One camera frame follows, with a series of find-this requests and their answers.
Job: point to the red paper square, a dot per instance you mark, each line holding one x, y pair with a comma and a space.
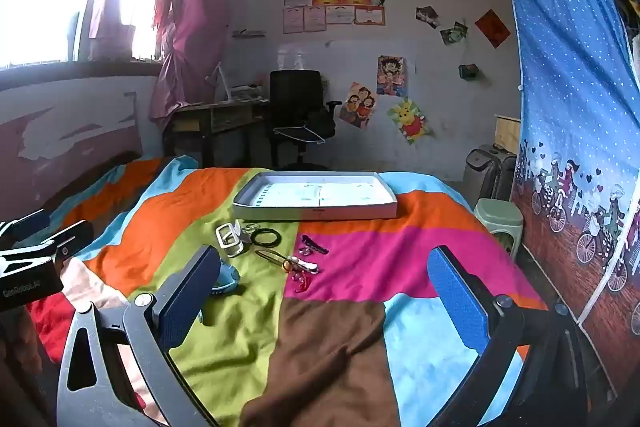
493, 28

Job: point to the patchwork colourful blanket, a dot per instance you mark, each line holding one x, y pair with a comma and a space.
330, 332

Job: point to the green plastic stool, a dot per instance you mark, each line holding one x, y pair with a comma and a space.
497, 219

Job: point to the small wall shelf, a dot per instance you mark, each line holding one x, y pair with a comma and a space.
248, 34

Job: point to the pair of thin silver rings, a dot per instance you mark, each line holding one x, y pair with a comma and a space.
252, 227

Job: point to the cartoon boy poster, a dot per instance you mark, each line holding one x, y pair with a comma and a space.
392, 76

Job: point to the dark suitcase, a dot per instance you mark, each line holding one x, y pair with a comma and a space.
505, 177

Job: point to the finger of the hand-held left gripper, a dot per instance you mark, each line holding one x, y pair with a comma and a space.
30, 222
75, 237

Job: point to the blue printed curtain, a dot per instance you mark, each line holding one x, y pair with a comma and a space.
570, 107

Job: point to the white cardboard tray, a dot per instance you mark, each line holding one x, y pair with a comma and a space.
320, 194

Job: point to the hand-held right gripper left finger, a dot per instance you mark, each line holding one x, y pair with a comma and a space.
190, 294

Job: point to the black office chair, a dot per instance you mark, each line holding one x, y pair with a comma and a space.
295, 97

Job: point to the yellow bear poster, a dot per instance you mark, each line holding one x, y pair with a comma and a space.
409, 122

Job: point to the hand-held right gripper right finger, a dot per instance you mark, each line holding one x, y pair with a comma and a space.
457, 302

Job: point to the green wall box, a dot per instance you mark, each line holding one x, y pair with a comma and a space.
468, 71

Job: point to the wooden desk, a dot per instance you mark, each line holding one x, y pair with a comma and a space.
200, 114

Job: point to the wooden box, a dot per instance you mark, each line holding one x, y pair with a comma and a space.
507, 132

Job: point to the wall photo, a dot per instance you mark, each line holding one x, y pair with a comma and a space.
428, 17
454, 33

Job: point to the blue watch band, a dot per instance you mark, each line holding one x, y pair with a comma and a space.
226, 279

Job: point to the white hair clip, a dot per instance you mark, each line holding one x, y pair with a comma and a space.
305, 264

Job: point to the red transparent hair clip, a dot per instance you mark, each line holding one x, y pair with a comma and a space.
301, 283

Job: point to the cartoon family poster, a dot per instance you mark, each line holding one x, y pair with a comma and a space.
359, 104

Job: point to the white clothes hanger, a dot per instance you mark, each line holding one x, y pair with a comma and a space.
305, 134

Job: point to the silver suitcase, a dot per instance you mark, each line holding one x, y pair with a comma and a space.
479, 174

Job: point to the pink curtain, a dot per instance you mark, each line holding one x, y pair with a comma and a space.
192, 7

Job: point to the wall certificates group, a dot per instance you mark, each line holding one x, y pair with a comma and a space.
330, 2

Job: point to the white desk lamp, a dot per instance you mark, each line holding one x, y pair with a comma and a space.
220, 79

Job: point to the black hair clip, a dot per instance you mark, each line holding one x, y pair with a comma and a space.
315, 244

